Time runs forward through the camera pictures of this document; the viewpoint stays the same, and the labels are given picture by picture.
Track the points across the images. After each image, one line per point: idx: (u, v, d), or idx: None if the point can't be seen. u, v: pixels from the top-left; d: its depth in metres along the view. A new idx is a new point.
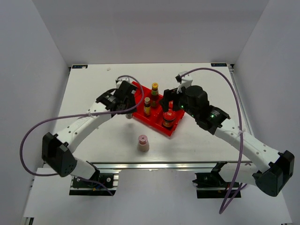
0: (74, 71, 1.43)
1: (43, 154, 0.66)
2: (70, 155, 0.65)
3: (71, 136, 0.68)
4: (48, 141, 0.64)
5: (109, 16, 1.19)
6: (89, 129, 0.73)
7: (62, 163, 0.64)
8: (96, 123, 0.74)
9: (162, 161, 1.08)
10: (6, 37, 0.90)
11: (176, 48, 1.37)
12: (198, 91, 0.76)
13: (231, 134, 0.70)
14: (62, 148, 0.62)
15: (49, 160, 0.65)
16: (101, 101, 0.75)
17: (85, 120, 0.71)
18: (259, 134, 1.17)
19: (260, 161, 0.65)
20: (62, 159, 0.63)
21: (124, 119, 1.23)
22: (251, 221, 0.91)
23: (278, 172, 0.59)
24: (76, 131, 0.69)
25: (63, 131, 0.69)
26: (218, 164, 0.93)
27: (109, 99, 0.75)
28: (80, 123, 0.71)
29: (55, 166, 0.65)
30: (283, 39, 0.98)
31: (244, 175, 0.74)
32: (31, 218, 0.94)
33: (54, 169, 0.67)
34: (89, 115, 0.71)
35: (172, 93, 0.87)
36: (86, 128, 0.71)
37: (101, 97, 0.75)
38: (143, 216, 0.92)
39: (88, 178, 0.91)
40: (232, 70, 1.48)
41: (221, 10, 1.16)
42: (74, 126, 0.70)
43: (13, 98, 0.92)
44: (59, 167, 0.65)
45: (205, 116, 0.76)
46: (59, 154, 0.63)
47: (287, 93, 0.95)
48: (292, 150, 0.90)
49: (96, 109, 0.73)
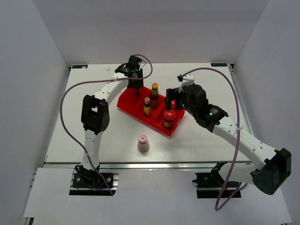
0: (74, 71, 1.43)
1: (83, 114, 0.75)
2: (107, 109, 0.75)
3: (105, 95, 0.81)
4: (88, 100, 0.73)
5: (110, 17, 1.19)
6: (115, 92, 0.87)
7: (102, 117, 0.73)
8: (118, 89, 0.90)
9: (163, 161, 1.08)
10: (6, 37, 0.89)
11: (176, 48, 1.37)
12: (197, 89, 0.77)
13: (228, 131, 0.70)
14: (102, 103, 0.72)
15: (89, 118, 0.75)
16: (119, 71, 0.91)
17: (112, 84, 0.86)
18: (258, 133, 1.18)
19: (257, 158, 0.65)
20: (102, 114, 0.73)
21: (124, 119, 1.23)
22: (251, 220, 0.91)
23: (273, 169, 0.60)
24: (108, 91, 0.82)
25: (97, 93, 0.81)
26: (218, 163, 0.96)
27: (124, 69, 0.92)
28: (110, 86, 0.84)
29: (96, 121, 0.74)
30: (283, 39, 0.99)
31: (243, 175, 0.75)
32: (32, 218, 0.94)
33: (93, 126, 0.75)
34: (115, 80, 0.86)
35: (173, 92, 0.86)
36: (114, 90, 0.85)
37: (118, 68, 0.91)
38: (144, 216, 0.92)
39: (95, 167, 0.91)
40: (232, 70, 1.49)
41: (221, 11, 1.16)
42: (106, 88, 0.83)
43: (13, 98, 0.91)
44: (99, 122, 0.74)
45: (203, 114, 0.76)
46: (101, 108, 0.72)
47: (287, 94, 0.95)
48: (292, 150, 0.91)
49: (118, 76, 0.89)
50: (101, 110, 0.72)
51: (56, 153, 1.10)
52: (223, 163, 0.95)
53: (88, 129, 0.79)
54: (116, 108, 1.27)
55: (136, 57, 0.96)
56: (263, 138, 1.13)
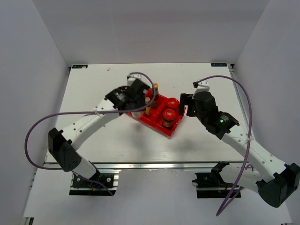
0: (74, 71, 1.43)
1: (49, 148, 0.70)
2: (73, 152, 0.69)
3: (76, 134, 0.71)
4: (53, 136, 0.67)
5: (110, 17, 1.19)
6: (94, 127, 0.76)
7: (67, 158, 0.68)
8: (102, 122, 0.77)
9: (164, 161, 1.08)
10: (6, 38, 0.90)
11: (176, 48, 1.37)
12: (206, 96, 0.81)
13: (238, 140, 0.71)
14: (64, 146, 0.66)
15: (54, 153, 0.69)
16: (110, 99, 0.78)
17: (91, 117, 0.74)
18: (258, 134, 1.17)
19: (266, 171, 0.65)
20: (65, 156, 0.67)
21: (125, 117, 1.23)
22: (251, 221, 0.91)
23: (282, 183, 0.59)
24: (81, 129, 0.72)
25: (69, 128, 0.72)
26: (220, 164, 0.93)
27: (119, 96, 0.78)
28: (86, 121, 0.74)
29: (60, 160, 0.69)
30: (283, 40, 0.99)
31: (243, 177, 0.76)
32: (32, 218, 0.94)
33: (59, 163, 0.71)
34: (96, 113, 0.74)
35: (187, 97, 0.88)
36: (91, 126, 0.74)
37: (110, 94, 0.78)
38: (144, 216, 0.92)
39: (88, 178, 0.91)
40: (232, 70, 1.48)
41: (221, 11, 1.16)
42: (80, 124, 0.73)
43: (13, 98, 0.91)
44: (63, 161, 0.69)
45: (213, 120, 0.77)
46: (63, 152, 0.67)
47: (286, 94, 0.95)
48: (292, 151, 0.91)
49: (104, 107, 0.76)
50: (63, 152, 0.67)
51: None
52: (225, 164, 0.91)
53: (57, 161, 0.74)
54: None
55: (141, 84, 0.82)
56: (263, 139, 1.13)
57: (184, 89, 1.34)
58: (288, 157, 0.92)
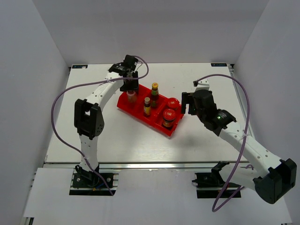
0: (74, 71, 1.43)
1: (76, 120, 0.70)
2: (101, 114, 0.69)
3: (98, 99, 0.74)
4: (79, 105, 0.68)
5: (110, 16, 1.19)
6: (109, 93, 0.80)
7: (95, 123, 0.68)
8: (113, 90, 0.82)
9: (165, 161, 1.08)
10: (5, 37, 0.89)
11: (176, 47, 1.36)
12: (206, 93, 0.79)
13: (235, 136, 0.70)
14: (93, 108, 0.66)
15: (83, 122, 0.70)
16: (113, 71, 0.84)
17: (105, 85, 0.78)
18: (258, 134, 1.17)
19: (260, 167, 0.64)
20: (95, 118, 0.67)
21: (125, 117, 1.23)
22: (251, 220, 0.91)
23: (276, 178, 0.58)
24: (101, 93, 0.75)
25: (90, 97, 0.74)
26: (220, 163, 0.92)
27: (119, 67, 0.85)
28: (103, 88, 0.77)
29: (89, 126, 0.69)
30: (283, 40, 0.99)
31: (241, 176, 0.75)
32: (32, 218, 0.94)
33: (87, 131, 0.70)
34: (109, 81, 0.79)
35: (188, 96, 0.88)
36: (108, 92, 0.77)
37: (112, 67, 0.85)
38: (144, 216, 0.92)
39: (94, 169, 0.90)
40: (232, 70, 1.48)
41: (221, 11, 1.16)
42: (99, 91, 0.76)
43: (13, 99, 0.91)
44: (93, 127, 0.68)
45: (211, 117, 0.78)
46: (93, 114, 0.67)
47: (286, 94, 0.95)
48: (291, 150, 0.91)
49: (112, 77, 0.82)
50: (93, 115, 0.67)
51: (56, 153, 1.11)
52: (225, 164, 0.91)
53: (82, 134, 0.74)
54: (116, 108, 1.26)
55: (132, 57, 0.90)
56: (262, 139, 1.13)
57: (184, 89, 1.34)
58: (288, 157, 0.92)
